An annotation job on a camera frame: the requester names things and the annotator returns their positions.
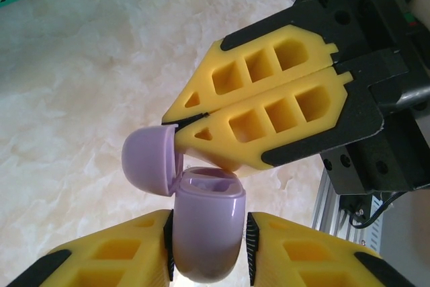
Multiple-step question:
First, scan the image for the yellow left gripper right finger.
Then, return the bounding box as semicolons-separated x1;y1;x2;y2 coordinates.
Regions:
245;212;416;287

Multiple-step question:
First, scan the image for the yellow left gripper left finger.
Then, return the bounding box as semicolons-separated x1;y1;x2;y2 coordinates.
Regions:
6;208;176;287

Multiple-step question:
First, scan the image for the purple earbud charging case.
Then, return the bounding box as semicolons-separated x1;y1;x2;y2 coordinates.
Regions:
121;124;247;283

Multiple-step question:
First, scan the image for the long aluminium mounting rail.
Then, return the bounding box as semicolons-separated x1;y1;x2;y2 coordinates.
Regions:
310;162;384;257

